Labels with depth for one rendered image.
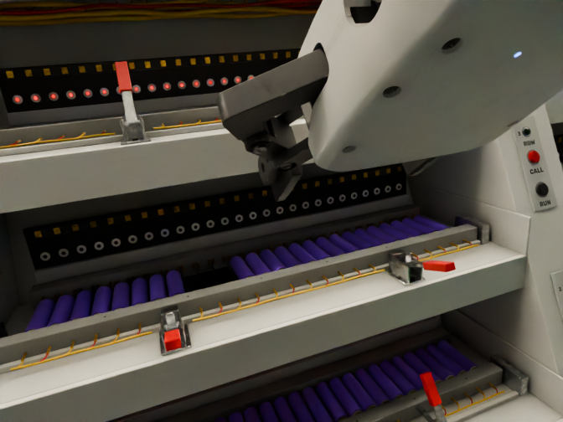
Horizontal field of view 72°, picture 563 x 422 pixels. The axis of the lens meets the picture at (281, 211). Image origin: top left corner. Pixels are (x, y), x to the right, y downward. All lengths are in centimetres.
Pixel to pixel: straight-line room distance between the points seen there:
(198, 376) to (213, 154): 22
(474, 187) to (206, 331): 41
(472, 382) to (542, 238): 21
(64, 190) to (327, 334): 29
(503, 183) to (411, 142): 41
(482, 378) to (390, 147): 49
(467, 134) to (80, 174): 33
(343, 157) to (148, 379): 30
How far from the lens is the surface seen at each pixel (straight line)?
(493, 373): 63
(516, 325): 62
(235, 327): 41
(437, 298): 49
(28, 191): 42
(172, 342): 33
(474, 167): 60
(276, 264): 48
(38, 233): 55
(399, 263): 47
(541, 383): 63
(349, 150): 16
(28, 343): 45
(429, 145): 18
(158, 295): 46
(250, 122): 16
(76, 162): 40
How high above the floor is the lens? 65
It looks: 4 degrees up
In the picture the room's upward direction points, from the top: 12 degrees counter-clockwise
